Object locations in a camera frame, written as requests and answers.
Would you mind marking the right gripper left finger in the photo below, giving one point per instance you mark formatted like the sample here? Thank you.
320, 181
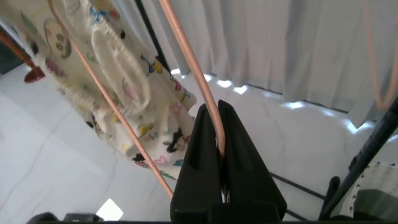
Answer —
196, 180

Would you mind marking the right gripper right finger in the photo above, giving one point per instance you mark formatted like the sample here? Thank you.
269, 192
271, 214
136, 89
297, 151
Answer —
252, 186

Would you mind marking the cream printed garment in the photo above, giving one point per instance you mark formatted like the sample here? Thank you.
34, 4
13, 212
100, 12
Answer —
124, 71

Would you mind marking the black clothes rack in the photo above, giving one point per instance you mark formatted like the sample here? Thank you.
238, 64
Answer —
367, 149

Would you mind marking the white curtain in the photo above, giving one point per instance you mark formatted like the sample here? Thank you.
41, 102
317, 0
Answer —
280, 46

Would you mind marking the red stand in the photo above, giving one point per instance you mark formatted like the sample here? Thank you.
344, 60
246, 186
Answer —
34, 76

